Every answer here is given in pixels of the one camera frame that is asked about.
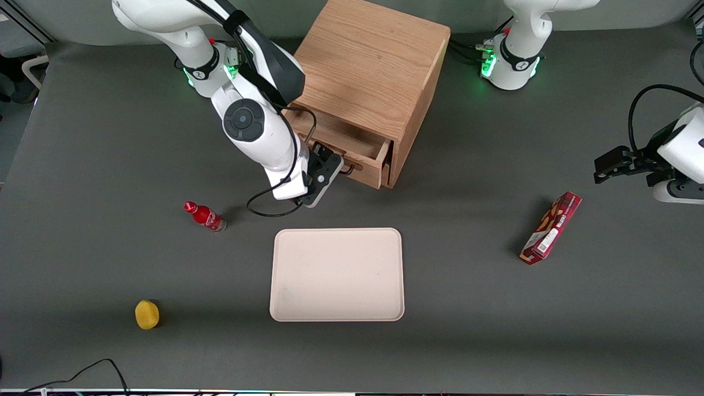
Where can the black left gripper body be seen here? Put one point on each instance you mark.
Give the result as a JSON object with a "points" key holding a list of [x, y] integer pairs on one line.
{"points": [[649, 160]]}

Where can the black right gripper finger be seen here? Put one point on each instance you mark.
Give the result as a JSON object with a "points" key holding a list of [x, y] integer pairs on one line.
{"points": [[323, 151], [342, 166]]}

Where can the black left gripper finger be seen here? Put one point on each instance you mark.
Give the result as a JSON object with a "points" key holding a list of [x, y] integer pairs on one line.
{"points": [[602, 177], [616, 158]]}

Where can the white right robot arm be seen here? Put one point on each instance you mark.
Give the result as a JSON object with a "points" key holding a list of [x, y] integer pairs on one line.
{"points": [[258, 126]]}

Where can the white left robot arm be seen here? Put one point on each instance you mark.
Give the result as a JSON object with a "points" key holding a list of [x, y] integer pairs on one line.
{"points": [[517, 66]]}

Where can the wooden drawer cabinet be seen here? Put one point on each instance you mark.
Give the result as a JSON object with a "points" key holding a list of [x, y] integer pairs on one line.
{"points": [[374, 60]]}

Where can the red snack box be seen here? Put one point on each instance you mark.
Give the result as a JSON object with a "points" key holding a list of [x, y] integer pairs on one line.
{"points": [[551, 228]]}

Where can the beige plastic tray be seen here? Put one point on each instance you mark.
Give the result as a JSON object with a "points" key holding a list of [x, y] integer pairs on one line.
{"points": [[336, 275]]}

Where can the red soda bottle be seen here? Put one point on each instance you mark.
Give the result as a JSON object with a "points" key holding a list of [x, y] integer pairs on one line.
{"points": [[206, 216]]}

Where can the yellow lemon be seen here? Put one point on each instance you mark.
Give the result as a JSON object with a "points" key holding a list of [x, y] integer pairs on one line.
{"points": [[147, 314]]}

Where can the white metal frame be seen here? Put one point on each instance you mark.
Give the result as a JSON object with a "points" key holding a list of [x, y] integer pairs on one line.
{"points": [[33, 61]]}

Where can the aluminium frame rail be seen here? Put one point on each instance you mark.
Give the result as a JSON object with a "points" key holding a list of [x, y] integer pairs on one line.
{"points": [[27, 22]]}

